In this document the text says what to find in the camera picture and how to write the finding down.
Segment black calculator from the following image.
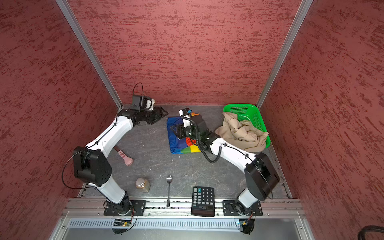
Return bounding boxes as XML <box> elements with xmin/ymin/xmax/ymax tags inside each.
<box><xmin>191</xmin><ymin>186</ymin><xmax>216</xmax><ymax>217</ymax></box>

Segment aluminium front rail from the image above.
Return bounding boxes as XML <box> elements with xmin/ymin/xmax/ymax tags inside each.
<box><xmin>61</xmin><ymin>196</ymin><xmax>307</xmax><ymax>219</ymax></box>

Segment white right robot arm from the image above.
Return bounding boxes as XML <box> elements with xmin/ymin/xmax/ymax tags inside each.
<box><xmin>176</xmin><ymin>114</ymin><xmax>280</xmax><ymax>216</ymax></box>

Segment green plastic basket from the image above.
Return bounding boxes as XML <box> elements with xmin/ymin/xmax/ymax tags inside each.
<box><xmin>223</xmin><ymin>104</ymin><xmax>271</xmax><ymax>148</ymax></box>

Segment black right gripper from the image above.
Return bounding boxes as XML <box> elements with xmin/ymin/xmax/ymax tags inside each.
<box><xmin>171</xmin><ymin>121</ymin><xmax>203</xmax><ymax>140</ymax></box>

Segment aluminium corner post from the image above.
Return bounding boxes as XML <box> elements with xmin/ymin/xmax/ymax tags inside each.
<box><xmin>257</xmin><ymin>0</ymin><xmax>313</xmax><ymax>109</ymax></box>
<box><xmin>56</xmin><ymin>0</ymin><xmax>123</xmax><ymax>110</ymax></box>

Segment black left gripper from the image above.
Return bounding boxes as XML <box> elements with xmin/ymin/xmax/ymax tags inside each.
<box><xmin>141</xmin><ymin>107</ymin><xmax>169</xmax><ymax>125</ymax></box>

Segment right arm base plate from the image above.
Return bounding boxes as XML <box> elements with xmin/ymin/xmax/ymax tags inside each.
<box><xmin>223</xmin><ymin>200</ymin><xmax>263</xmax><ymax>217</ymax></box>

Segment circuit board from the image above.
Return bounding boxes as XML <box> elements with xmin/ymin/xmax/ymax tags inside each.
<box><xmin>113</xmin><ymin>219</ymin><xmax>132</xmax><ymax>228</ymax></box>
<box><xmin>237</xmin><ymin>219</ymin><xmax>255</xmax><ymax>235</ymax></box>

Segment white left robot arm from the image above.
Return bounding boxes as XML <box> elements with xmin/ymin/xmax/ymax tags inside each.
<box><xmin>72</xmin><ymin>107</ymin><xmax>169</xmax><ymax>216</ymax></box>

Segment metal spoon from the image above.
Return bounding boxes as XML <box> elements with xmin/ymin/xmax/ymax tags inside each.
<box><xmin>166</xmin><ymin>175</ymin><xmax>173</xmax><ymax>208</ymax></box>

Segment right circuit board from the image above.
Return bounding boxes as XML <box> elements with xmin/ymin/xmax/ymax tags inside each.
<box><xmin>237</xmin><ymin>219</ymin><xmax>255</xmax><ymax>235</ymax></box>

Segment rainbow striped shorts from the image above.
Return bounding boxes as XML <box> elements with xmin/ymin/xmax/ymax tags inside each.
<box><xmin>167</xmin><ymin>117</ymin><xmax>200</xmax><ymax>154</ymax></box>

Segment aluminium corner post left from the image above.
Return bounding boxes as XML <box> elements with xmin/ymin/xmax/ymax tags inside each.
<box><xmin>56</xmin><ymin>0</ymin><xmax>123</xmax><ymax>110</ymax></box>

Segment small amber glass jar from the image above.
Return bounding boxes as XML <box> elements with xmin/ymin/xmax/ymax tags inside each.
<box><xmin>136</xmin><ymin>178</ymin><xmax>151</xmax><ymax>193</ymax></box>

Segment pink cat paw scoop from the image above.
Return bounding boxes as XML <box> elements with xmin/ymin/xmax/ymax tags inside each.
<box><xmin>114</xmin><ymin>146</ymin><xmax>134</xmax><ymax>166</ymax></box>

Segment beige shorts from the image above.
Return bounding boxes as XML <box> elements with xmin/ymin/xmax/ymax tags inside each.
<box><xmin>215</xmin><ymin>112</ymin><xmax>269</xmax><ymax>153</ymax></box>

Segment black cable bottom corner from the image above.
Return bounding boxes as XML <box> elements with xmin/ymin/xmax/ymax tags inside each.
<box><xmin>356</xmin><ymin>224</ymin><xmax>384</xmax><ymax>240</ymax></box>

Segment aluminium corner post right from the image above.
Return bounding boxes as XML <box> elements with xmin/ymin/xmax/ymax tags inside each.
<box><xmin>257</xmin><ymin>0</ymin><xmax>313</xmax><ymax>109</ymax></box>

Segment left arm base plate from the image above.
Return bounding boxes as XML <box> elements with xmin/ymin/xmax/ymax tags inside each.
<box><xmin>103</xmin><ymin>200</ymin><xmax>146</xmax><ymax>217</ymax></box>

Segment left circuit board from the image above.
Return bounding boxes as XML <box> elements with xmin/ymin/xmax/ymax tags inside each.
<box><xmin>113</xmin><ymin>219</ymin><xmax>132</xmax><ymax>228</ymax></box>

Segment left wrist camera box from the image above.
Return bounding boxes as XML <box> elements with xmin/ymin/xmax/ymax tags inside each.
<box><xmin>130</xmin><ymin>95</ymin><xmax>155</xmax><ymax>111</ymax></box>

